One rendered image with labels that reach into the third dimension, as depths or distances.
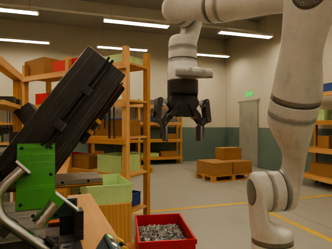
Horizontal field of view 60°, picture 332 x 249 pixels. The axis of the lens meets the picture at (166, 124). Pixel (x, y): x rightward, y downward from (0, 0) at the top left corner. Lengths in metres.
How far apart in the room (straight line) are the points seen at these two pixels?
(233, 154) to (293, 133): 7.05
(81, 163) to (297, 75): 3.84
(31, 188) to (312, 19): 0.88
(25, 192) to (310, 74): 0.85
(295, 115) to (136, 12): 8.12
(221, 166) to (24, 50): 7.00
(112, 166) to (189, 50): 3.14
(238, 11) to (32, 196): 0.79
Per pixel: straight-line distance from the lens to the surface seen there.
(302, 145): 0.62
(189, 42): 0.70
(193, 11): 0.68
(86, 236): 1.23
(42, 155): 1.03
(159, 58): 10.57
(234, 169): 7.21
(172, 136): 9.90
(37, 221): 0.98
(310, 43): 0.54
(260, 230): 0.70
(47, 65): 4.94
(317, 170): 7.00
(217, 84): 11.24
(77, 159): 4.28
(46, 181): 1.02
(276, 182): 0.68
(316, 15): 0.54
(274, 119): 0.60
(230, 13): 0.64
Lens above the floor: 1.33
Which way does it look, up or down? level
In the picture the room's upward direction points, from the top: straight up
